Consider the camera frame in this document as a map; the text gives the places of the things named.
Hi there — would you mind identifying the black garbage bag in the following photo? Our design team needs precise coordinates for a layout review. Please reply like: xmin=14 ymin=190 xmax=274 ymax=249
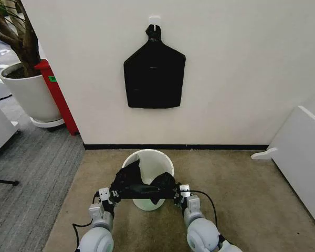
xmin=112 ymin=160 xmax=182 ymax=206

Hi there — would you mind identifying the white round trash bin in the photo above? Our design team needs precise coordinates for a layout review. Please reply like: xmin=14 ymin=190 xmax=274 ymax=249
xmin=121 ymin=149 xmax=175 ymax=212

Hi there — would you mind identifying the black flat hanging bag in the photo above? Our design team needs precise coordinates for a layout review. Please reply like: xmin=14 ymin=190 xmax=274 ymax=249
xmin=123 ymin=24 xmax=187 ymax=109

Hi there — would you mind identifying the black baseboard strip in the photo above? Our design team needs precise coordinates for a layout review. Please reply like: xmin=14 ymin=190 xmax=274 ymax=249
xmin=83 ymin=143 xmax=270 ymax=151

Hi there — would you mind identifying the white flat board foot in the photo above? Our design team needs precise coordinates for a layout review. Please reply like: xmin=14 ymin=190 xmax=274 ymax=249
xmin=250 ymin=147 xmax=278 ymax=160

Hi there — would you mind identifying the white wheeled pot saucer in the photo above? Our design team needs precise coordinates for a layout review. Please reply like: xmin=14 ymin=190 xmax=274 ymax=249
xmin=29 ymin=117 xmax=66 ymax=132

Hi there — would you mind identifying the black rod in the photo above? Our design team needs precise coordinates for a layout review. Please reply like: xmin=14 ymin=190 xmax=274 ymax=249
xmin=0 ymin=177 xmax=20 ymax=186

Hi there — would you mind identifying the white plant pot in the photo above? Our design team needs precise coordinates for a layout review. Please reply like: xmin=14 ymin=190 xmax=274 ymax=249
xmin=0 ymin=62 xmax=62 ymax=123

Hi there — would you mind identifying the white low cabinet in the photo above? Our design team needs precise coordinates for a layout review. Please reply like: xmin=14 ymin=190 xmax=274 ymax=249
xmin=0 ymin=97 xmax=21 ymax=162

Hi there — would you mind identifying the brown plant trunk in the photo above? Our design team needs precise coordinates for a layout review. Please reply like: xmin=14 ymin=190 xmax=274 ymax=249
xmin=0 ymin=0 xmax=41 ymax=78

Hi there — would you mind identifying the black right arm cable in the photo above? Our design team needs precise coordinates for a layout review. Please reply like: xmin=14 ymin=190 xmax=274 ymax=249
xmin=189 ymin=190 xmax=217 ymax=229

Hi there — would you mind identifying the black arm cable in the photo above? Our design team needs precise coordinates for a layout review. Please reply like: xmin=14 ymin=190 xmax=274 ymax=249
xmin=72 ymin=219 xmax=94 ymax=249
xmin=189 ymin=190 xmax=217 ymax=229

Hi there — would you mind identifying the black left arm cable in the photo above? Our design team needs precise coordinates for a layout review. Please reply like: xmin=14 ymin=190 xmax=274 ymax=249
xmin=72 ymin=219 xmax=94 ymax=249

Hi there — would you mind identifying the red metal post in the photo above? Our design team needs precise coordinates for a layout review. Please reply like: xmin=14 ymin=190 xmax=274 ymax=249
xmin=34 ymin=59 xmax=80 ymax=137

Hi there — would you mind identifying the white cabinet with grey handle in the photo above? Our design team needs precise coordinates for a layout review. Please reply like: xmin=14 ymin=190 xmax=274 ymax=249
xmin=268 ymin=105 xmax=315 ymax=235

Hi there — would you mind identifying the white wall hook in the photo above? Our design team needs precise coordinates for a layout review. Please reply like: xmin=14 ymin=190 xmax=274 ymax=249
xmin=148 ymin=16 xmax=161 ymax=30

